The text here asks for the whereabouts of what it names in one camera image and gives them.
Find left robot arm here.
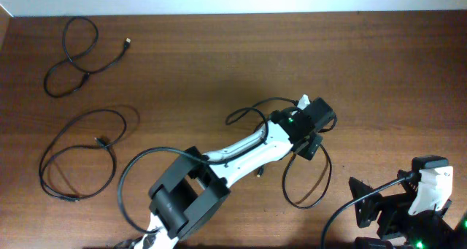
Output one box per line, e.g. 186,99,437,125
117,104,336,248

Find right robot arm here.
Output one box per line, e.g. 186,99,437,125
349,177,466,249

